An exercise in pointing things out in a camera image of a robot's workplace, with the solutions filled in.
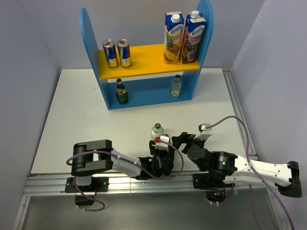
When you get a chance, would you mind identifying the clear glass bottle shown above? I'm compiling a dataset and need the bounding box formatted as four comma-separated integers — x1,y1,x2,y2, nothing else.
170,74,182,98
151,123,164,140

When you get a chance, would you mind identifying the green glass bottle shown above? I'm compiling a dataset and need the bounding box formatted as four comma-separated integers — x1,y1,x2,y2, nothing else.
116,79,129,104

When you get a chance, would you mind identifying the energy drink can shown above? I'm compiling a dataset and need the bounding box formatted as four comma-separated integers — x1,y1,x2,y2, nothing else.
102,39,118,69
117,39,131,69

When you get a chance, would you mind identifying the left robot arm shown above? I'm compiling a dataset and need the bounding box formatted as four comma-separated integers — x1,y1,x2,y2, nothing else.
66,137,177,191

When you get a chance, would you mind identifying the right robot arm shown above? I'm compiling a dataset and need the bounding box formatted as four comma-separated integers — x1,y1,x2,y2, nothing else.
172,132,302,198

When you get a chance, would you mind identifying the blue and yellow shelf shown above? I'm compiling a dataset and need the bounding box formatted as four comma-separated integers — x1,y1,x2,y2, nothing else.
79,0,214,110

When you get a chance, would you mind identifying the pineapple juice carton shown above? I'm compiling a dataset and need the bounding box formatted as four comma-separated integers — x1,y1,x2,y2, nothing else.
163,11,184,64

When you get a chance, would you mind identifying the berry juice carton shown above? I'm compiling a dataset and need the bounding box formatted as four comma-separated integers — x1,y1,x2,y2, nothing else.
180,11,207,64

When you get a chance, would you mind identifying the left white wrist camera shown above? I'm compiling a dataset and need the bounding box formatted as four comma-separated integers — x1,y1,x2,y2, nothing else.
154,135,170,151

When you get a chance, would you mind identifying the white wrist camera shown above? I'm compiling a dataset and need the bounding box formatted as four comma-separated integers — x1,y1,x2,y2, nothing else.
154,135,170,151
195,124,213,140

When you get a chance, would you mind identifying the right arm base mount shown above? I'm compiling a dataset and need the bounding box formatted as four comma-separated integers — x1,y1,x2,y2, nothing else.
192,172,234,202

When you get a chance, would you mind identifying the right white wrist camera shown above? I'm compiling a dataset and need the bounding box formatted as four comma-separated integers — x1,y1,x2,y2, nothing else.
195,124,213,140

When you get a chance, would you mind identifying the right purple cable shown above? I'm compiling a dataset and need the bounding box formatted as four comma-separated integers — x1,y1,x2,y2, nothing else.
206,115,295,230

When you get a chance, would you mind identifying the purple cable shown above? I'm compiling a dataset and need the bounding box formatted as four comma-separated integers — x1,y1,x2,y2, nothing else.
206,115,295,230
66,141,185,211

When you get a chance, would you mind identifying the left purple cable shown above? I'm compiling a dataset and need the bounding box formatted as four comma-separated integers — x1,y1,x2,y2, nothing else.
66,141,185,211

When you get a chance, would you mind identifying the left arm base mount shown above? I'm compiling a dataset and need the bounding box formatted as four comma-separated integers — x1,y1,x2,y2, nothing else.
64,177,109,207

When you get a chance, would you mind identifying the aluminium rail frame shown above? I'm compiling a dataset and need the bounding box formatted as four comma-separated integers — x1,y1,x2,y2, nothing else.
13,69,290,230

